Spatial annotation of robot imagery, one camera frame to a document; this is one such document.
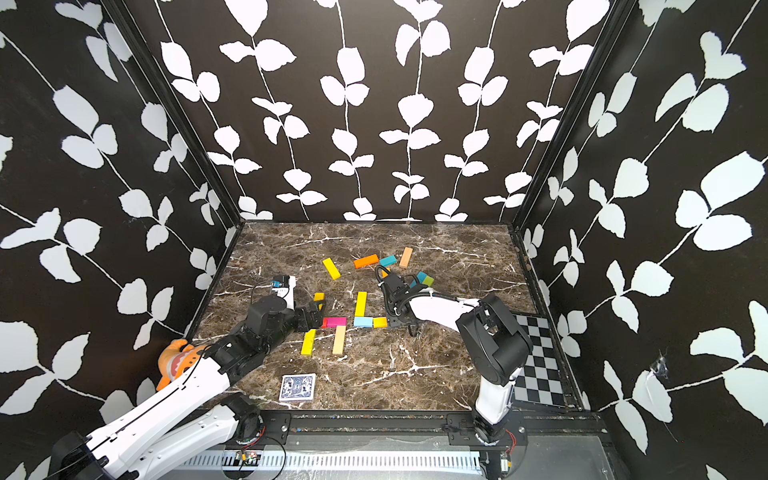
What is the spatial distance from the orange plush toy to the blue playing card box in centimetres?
24

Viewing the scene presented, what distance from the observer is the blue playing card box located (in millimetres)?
795

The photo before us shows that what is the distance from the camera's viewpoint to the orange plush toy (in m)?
0.77
